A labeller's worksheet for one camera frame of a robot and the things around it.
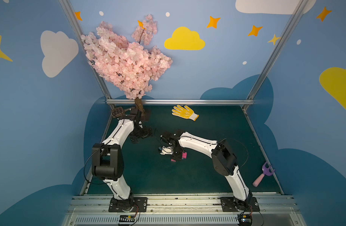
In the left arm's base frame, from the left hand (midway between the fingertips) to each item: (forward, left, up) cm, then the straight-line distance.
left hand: (146, 136), depth 90 cm
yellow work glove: (+32, -27, -11) cm, 43 cm away
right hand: (-8, -21, -8) cm, 24 cm away
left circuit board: (-44, +6, -14) cm, 46 cm away
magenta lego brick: (-12, -17, -8) cm, 23 cm away
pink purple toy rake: (-17, -77, -9) cm, 79 cm away
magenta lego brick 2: (-12, -25, -1) cm, 27 cm away
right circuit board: (-42, -57, -13) cm, 72 cm away
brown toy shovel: (+29, +29, -9) cm, 42 cm away
